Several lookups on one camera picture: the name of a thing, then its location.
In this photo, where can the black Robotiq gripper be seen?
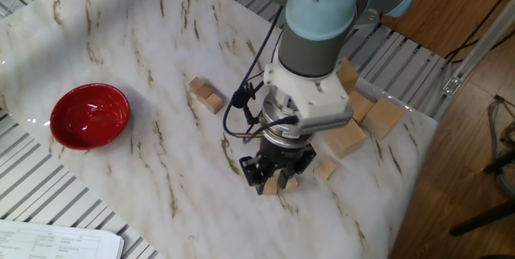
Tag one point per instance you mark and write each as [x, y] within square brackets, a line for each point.
[281, 152]

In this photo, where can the large wooden cube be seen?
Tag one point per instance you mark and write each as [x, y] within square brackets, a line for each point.
[382, 117]
[360, 104]
[347, 74]
[346, 140]

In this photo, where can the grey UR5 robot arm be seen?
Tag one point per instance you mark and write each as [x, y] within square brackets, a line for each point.
[306, 58]

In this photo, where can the white printed paper stack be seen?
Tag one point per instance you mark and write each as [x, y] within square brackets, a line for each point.
[48, 243]

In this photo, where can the white marble pattern board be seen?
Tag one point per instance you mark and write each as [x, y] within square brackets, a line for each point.
[161, 170]

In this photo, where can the red bowl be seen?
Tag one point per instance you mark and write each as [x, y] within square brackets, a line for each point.
[90, 118]

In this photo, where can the black chair base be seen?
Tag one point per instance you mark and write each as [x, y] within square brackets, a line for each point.
[483, 219]

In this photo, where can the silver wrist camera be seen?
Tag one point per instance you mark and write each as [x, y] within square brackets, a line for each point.
[330, 122]

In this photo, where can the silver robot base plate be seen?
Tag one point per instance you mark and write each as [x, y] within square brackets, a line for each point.
[366, 17]

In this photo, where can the aluminium frame profile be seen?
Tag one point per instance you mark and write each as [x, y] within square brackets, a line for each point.
[479, 56]

